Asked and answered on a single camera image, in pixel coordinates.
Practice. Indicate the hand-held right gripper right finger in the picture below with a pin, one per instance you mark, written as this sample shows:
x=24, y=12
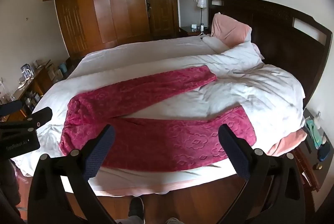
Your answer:
x=234, y=152

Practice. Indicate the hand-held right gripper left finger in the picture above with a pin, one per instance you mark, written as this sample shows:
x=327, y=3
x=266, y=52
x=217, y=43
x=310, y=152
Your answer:
x=99, y=152

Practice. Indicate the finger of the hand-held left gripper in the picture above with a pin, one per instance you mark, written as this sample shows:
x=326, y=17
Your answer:
x=10, y=108
x=40, y=115

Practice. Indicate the red fleece pants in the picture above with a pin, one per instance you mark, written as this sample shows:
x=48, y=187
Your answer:
x=161, y=140

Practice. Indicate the wooden desk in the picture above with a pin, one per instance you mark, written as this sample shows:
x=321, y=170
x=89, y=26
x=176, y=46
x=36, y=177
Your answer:
x=39, y=83

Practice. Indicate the glass kettle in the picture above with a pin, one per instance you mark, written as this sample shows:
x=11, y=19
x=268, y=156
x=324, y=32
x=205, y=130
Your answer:
x=26, y=72

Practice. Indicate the teal cup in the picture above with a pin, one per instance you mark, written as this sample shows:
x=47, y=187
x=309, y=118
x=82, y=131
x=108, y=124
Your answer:
x=63, y=67

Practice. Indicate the white duvet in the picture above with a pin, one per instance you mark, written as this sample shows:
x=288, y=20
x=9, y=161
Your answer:
x=248, y=91

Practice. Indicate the person's dark shoe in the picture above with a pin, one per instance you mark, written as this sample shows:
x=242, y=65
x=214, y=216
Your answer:
x=136, y=209

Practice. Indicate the teal tissue box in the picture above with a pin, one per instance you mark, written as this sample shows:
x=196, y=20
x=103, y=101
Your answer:
x=314, y=134

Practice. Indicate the dark nightstand with clutter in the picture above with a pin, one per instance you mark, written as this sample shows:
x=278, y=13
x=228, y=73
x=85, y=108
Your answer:
x=318, y=174

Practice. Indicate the dark blue pouch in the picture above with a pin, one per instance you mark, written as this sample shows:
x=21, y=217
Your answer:
x=324, y=152

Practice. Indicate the white pillow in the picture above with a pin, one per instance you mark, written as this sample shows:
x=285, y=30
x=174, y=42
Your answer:
x=214, y=42

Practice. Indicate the pink pillow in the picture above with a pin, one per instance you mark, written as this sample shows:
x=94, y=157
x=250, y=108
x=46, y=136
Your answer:
x=229, y=31

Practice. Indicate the dark wooden headboard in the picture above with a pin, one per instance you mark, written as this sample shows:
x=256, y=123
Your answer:
x=281, y=39

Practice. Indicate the dark wooden nightstand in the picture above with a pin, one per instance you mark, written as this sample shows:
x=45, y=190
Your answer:
x=188, y=31

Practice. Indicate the wooden wardrobe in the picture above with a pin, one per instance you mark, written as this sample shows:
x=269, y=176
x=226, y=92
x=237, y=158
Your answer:
x=109, y=5

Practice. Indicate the small desk clock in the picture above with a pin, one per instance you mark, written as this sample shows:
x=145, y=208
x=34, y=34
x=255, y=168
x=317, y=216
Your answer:
x=194, y=27

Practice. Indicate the white table lamp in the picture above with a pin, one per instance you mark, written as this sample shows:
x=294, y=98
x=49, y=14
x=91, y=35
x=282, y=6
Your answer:
x=201, y=3

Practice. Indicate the wooden door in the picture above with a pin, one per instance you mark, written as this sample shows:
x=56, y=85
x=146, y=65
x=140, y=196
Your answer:
x=161, y=5

